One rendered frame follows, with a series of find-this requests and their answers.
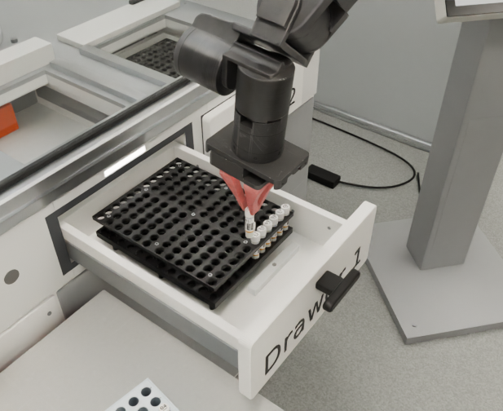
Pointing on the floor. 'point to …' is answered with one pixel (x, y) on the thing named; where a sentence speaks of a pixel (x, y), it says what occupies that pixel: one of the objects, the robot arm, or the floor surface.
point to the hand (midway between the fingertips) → (251, 205)
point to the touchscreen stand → (458, 200)
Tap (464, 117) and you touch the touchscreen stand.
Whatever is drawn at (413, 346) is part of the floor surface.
